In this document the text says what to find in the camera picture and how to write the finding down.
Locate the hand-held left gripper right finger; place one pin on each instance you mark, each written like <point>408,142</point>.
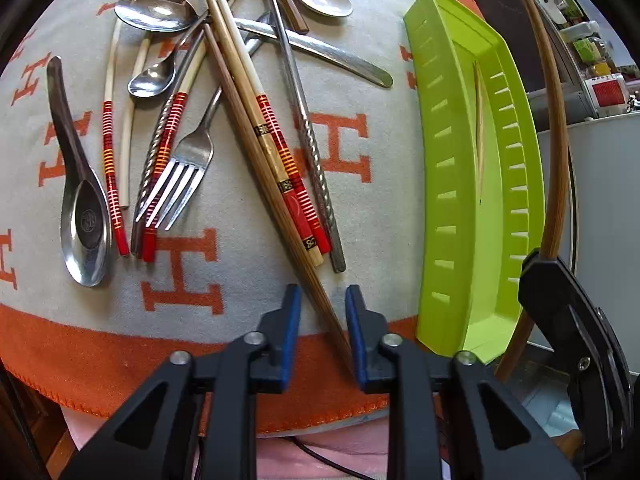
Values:
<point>356,330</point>

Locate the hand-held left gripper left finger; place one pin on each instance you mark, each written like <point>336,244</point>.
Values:
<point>291,330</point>

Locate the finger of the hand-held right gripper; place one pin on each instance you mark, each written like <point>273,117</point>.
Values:
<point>575,330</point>

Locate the brown wooden chopstick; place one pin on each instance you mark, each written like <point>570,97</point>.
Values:
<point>320,305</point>
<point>564,160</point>

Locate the bamboo chopstick with red pattern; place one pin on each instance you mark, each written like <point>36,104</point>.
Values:
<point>295,210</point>
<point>285,160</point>

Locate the green plastic tray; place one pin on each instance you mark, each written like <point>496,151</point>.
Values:
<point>450,240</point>

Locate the cream chopstick with red bands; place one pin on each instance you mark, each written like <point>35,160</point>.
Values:
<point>176,110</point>
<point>108,130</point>

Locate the large steel spoon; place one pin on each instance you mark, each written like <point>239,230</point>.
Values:
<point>155,10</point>

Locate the grey orange printed blanket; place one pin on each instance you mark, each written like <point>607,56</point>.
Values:
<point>240,270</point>

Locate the pink tablecloth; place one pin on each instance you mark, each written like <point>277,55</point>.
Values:
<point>350,440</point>

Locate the grey refrigerator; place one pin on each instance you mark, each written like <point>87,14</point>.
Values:
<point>610,210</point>

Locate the steel fork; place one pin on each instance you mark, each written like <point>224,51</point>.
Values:
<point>192,150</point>

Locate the red box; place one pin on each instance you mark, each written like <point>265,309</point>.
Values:
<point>607,91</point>

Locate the green packet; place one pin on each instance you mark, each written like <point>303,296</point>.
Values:
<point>590,50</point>

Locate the small steel spoon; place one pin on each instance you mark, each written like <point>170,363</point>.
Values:
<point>150,82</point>

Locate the white bottle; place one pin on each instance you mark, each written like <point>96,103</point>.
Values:
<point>551,7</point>

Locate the glass door cabinet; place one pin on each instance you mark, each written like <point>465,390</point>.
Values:
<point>500,10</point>

